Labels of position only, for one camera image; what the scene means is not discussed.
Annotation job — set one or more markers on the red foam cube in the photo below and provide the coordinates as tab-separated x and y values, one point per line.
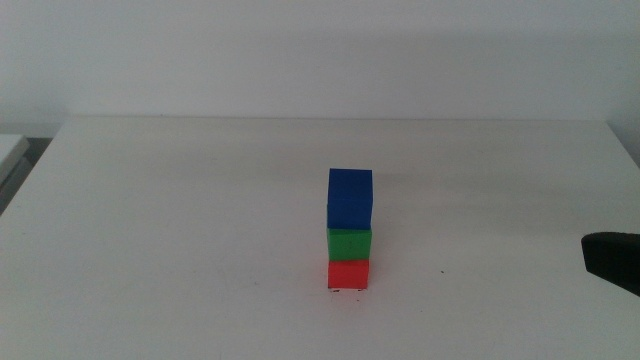
348	275

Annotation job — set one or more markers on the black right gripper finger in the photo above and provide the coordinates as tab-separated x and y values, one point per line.
615	260

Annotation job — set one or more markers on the blue foam cube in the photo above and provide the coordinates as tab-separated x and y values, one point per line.
350	200

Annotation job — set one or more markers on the white side table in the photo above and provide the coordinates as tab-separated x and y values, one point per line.
10	150

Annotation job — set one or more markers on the green foam cube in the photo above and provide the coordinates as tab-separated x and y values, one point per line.
349	245

